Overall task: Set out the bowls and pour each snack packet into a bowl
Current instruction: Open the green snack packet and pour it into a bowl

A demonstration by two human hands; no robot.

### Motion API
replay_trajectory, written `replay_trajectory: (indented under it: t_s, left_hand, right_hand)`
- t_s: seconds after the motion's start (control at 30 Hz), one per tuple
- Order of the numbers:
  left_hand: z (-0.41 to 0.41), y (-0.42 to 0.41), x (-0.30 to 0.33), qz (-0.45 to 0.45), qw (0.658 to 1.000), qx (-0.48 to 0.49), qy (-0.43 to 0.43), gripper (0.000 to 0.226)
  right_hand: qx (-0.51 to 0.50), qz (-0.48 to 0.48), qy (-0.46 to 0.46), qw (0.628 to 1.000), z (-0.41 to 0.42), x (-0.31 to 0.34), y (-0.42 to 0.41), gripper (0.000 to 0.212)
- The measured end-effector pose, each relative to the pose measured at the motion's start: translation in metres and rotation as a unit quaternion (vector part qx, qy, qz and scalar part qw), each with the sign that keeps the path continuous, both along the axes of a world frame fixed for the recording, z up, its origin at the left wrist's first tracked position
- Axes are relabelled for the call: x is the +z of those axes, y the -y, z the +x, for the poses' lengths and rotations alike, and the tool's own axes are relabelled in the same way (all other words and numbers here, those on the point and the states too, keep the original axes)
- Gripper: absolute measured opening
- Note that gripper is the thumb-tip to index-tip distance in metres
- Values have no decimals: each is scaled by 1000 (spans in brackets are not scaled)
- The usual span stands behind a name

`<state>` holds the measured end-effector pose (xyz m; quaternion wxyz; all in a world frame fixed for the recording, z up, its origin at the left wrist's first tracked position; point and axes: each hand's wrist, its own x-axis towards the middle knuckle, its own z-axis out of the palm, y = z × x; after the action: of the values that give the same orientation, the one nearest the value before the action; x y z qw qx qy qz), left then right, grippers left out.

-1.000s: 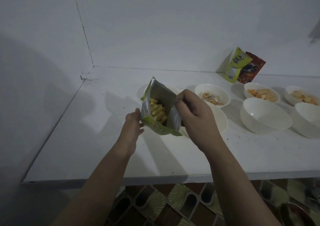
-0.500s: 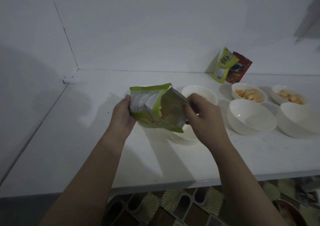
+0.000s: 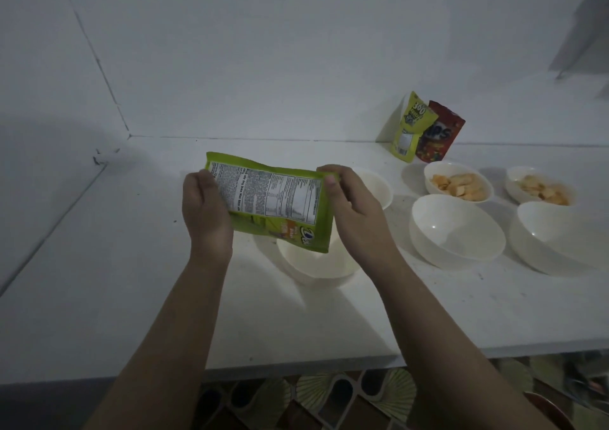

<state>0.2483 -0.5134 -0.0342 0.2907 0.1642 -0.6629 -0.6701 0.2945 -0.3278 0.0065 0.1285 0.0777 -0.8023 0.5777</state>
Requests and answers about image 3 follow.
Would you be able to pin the person's right hand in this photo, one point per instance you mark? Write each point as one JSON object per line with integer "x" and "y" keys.
{"x": 364, "y": 230}

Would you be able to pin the person's left hand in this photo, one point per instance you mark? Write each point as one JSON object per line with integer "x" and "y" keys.
{"x": 209, "y": 225}

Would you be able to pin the small white bowl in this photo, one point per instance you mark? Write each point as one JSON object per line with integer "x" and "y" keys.
{"x": 457, "y": 168}
{"x": 378, "y": 189}
{"x": 518, "y": 172}

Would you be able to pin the large white bowl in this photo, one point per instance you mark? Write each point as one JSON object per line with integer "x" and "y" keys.
{"x": 454, "y": 234}
{"x": 556, "y": 239}
{"x": 314, "y": 265}

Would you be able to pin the tall green snack bag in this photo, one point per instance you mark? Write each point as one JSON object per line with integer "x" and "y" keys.
{"x": 276, "y": 196}

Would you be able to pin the pile of yellow crackers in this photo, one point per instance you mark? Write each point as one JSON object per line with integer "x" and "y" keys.
{"x": 544, "y": 190}
{"x": 459, "y": 187}

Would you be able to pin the small yellow-green snack bag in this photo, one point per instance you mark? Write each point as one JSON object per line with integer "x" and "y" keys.
{"x": 411, "y": 125}

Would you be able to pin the red Nips candy packet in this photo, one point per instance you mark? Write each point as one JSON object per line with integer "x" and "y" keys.
{"x": 442, "y": 134}

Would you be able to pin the person's left forearm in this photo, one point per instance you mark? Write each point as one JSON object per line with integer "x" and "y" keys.
{"x": 162, "y": 349}

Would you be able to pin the person's right forearm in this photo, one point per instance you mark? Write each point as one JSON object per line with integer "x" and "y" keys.
{"x": 452, "y": 358}

